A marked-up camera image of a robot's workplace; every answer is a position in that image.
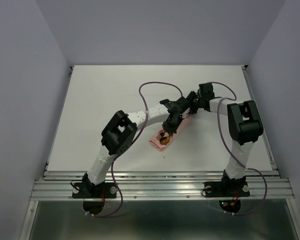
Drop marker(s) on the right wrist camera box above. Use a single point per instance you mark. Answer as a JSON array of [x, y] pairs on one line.
[[206, 91]]

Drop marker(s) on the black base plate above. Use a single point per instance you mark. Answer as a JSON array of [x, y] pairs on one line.
[[218, 189], [106, 190]]

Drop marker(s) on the aluminium frame rail front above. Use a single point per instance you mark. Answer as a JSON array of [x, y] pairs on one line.
[[151, 185]]

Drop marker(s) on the gold fork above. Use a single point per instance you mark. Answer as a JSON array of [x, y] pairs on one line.
[[160, 135]]

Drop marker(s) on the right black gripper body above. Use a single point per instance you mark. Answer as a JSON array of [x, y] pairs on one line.
[[200, 99]]

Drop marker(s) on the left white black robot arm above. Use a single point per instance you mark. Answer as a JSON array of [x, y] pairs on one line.
[[119, 134]]

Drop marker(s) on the gold spoon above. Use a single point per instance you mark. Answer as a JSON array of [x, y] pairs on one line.
[[165, 140]]

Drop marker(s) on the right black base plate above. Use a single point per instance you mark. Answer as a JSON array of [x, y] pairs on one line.
[[218, 189]]

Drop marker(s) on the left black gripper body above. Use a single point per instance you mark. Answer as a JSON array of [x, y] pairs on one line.
[[179, 119]]

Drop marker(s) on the pink satin napkin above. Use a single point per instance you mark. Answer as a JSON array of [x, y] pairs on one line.
[[155, 143]]

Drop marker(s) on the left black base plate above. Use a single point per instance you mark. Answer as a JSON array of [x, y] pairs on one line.
[[106, 190]]

